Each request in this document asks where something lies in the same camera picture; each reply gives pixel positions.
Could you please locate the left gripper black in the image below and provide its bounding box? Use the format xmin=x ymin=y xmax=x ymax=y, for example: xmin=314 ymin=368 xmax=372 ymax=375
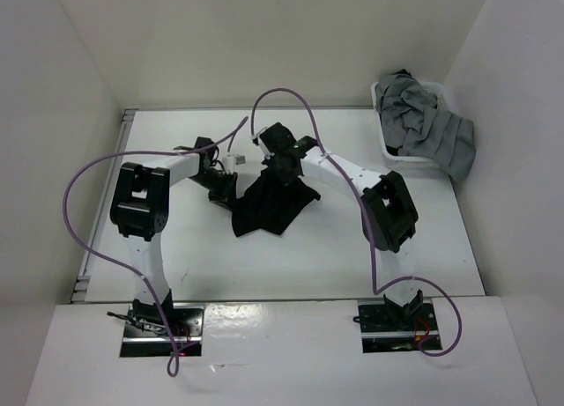
xmin=189 ymin=168 xmax=238 ymax=213

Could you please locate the black skirt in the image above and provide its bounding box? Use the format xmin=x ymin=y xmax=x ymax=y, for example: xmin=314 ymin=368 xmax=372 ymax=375
xmin=232 ymin=169 xmax=321 ymax=237

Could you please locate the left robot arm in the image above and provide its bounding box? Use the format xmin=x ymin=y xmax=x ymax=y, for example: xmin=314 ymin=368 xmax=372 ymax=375
xmin=109 ymin=137 xmax=237 ymax=336

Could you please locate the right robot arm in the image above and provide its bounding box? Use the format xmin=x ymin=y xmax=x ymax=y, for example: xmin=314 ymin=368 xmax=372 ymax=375
xmin=252 ymin=122 xmax=422 ymax=329

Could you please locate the grey skirt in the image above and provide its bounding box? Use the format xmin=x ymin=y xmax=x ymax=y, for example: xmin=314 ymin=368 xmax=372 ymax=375
xmin=375 ymin=71 xmax=476 ymax=181

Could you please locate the white plastic basket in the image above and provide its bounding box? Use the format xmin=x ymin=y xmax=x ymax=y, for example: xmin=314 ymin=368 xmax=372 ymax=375
xmin=371 ymin=80 xmax=459 ymax=170

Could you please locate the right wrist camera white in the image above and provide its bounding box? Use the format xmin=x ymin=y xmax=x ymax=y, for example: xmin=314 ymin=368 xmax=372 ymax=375
xmin=251 ymin=127 xmax=273 ymax=159

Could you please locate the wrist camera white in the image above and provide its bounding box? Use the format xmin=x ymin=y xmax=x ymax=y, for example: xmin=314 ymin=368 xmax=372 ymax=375
xmin=221 ymin=152 xmax=246 ymax=173
xmin=251 ymin=127 xmax=273 ymax=159

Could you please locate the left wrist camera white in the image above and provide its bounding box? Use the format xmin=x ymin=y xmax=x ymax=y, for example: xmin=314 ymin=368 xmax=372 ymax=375
xmin=221 ymin=152 xmax=246 ymax=173

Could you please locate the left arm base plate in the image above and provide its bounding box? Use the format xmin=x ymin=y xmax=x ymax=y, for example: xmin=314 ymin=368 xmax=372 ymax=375
xmin=107 ymin=303 xmax=204 ymax=358

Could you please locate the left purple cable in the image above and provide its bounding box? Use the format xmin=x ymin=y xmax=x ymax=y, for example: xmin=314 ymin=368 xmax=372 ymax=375
xmin=62 ymin=114 xmax=250 ymax=377

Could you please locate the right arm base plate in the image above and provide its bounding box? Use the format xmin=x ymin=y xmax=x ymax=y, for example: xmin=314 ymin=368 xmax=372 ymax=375
xmin=352 ymin=300 xmax=442 ymax=353

